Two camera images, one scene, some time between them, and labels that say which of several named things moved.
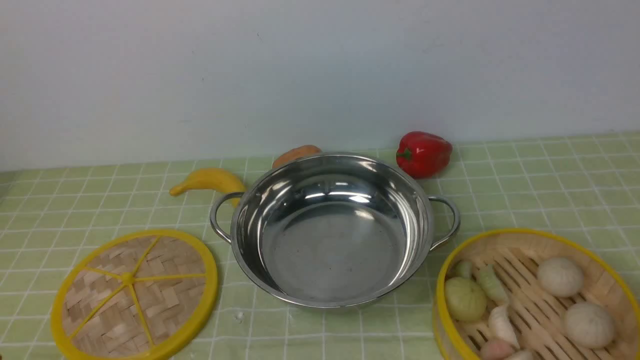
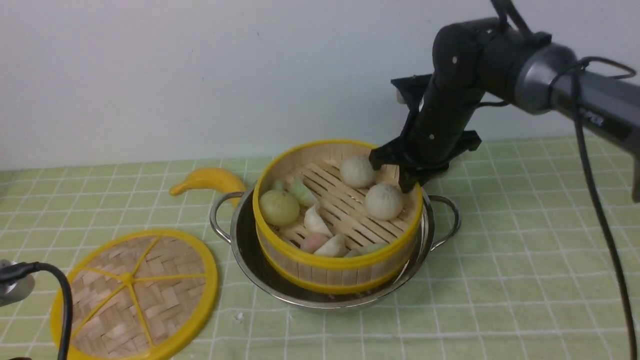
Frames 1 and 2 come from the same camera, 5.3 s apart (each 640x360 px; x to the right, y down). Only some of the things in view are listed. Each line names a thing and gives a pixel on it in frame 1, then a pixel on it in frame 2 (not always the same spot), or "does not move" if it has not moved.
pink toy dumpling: (496, 350) to (315, 238)
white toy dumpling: (522, 354) to (336, 247)
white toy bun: (561, 277) to (357, 171)
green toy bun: (465, 299) to (279, 207)
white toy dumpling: (501, 325) to (314, 222)
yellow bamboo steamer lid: (143, 295) does not move
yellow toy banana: (218, 180) does not move
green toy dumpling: (491, 283) to (301, 191)
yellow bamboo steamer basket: (519, 294) to (326, 221)
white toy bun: (590, 325) to (383, 202)
